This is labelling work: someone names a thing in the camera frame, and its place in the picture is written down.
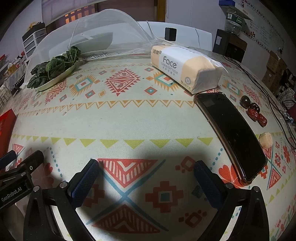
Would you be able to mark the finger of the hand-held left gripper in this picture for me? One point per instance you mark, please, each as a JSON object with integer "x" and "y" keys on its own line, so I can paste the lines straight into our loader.
{"x": 30, "y": 162}
{"x": 8, "y": 157}

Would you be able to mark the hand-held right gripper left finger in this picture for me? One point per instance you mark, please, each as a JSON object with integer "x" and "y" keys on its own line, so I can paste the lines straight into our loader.
{"x": 86, "y": 178}

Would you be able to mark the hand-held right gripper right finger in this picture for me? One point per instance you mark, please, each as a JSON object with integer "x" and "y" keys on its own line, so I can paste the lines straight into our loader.
{"x": 204, "y": 183}

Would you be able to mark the red box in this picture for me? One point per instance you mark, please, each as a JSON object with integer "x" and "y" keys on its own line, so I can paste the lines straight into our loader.
{"x": 5, "y": 129}

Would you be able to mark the beige fruit piece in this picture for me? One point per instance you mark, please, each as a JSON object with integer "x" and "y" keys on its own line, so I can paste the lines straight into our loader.
{"x": 266, "y": 139}

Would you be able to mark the dark plum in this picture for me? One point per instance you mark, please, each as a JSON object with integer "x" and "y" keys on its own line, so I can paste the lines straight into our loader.
{"x": 245, "y": 101}

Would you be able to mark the black smartphone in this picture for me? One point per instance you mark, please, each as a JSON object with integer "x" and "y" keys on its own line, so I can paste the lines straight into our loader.
{"x": 231, "y": 134}

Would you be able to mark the patterned tablecloth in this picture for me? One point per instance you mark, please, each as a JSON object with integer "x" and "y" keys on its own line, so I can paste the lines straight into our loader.
{"x": 138, "y": 125}

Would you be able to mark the white lace cloth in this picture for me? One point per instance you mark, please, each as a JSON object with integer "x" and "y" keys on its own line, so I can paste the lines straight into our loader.
{"x": 13, "y": 77}

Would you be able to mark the pale green plate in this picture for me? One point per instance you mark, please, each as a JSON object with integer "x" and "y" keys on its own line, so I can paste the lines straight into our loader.
{"x": 57, "y": 80}

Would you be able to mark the plate of green leaves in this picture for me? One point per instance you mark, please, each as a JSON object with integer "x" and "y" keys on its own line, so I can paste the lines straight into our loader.
{"x": 53, "y": 66}

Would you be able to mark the tissue pack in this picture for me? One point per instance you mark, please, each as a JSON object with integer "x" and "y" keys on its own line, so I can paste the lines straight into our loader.
{"x": 198, "y": 69}

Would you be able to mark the plastic drawer unit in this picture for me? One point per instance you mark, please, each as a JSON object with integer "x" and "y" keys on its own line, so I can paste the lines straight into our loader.
{"x": 32, "y": 41}

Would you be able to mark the plaid cloth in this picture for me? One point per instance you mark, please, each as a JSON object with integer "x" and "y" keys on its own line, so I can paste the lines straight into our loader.
{"x": 288, "y": 96}

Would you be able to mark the stack of cardboard boxes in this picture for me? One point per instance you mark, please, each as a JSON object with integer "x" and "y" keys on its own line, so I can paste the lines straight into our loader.
{"x": 275, "y": 67}

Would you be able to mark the black water dispenser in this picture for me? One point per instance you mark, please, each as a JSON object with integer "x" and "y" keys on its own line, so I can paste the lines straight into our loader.
{"x": 222, "y": 41}

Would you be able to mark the white chair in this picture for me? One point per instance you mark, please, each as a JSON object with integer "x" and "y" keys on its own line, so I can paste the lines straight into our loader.
{"x": 192, "y": 34}

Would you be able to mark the small black box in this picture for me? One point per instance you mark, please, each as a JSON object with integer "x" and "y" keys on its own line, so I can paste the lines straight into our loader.
{"x": 170, "y": 34}

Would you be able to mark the white mesh food cover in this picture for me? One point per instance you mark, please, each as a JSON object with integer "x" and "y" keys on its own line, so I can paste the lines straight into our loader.
{"x": 104, "y": 25}

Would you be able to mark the large water bottle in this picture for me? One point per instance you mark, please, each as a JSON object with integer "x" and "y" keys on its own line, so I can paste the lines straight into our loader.
{"x": 233, "y": 22}

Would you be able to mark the wall chart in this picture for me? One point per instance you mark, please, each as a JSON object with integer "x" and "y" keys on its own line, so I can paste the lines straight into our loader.
{"x": 266, "y": 25}

